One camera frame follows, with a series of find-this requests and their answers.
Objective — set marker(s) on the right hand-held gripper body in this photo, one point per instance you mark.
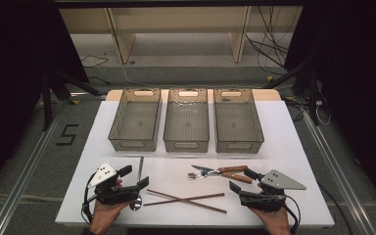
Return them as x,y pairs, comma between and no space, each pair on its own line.
282,181

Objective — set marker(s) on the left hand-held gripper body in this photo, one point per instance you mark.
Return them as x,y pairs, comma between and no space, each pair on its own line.
102,175

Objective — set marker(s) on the metal spoon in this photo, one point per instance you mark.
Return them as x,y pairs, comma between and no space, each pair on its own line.
140,166

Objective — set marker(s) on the smoky clear plastic bin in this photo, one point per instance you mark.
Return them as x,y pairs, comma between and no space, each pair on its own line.
135,122
237,124
186,124

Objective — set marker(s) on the person's right hand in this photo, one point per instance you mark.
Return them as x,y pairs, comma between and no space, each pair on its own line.
275,222

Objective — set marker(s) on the person's left hand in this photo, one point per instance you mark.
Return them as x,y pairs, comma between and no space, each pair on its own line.
106,217

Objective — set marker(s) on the white table mat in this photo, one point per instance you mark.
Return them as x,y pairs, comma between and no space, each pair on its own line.
176,169

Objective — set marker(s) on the black metal stand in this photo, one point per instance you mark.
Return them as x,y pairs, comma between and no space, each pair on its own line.
47,104
312,98

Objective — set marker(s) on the black curtain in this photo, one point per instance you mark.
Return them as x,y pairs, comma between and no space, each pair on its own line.
355,81
13,81

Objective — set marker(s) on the light wooden bench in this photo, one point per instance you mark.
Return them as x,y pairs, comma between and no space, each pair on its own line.
182,19

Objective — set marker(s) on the aluminium floor rail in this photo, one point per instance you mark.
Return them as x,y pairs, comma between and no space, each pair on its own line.
339,176
23,182

